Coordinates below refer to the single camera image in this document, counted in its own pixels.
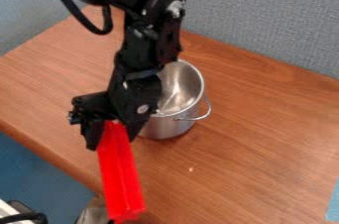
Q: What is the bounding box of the black object bottom left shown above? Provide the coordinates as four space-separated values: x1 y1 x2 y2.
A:
0 200 48 224

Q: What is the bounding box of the white object bottom left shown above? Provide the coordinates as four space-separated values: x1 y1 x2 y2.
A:
0 199 18 218

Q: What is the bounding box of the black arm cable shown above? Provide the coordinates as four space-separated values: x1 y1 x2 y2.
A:
38 0 115 36

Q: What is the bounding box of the grey table leg bracket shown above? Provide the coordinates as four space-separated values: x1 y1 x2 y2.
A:
75 195 110 224

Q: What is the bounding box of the stainless steel pot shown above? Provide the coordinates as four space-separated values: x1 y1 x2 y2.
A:
139 59 212 140

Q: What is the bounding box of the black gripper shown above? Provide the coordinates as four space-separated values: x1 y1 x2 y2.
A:
70 64 163 151

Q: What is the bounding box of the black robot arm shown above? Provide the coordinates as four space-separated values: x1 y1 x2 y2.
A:
71 0 186 151

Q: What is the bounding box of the red rectangular block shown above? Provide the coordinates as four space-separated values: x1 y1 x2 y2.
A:
96 122 146 224

